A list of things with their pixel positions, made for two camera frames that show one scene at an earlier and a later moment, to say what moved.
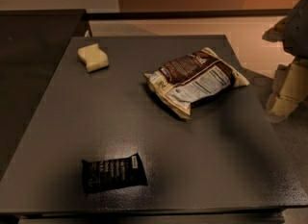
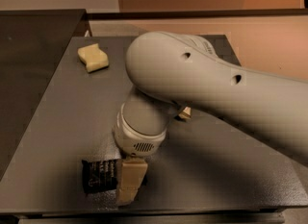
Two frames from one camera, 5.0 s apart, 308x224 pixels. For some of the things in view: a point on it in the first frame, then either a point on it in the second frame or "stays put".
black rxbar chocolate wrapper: (113, 173) stays put
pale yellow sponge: (93, 57) stays put
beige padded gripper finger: (290, 89) -> (132, 173)
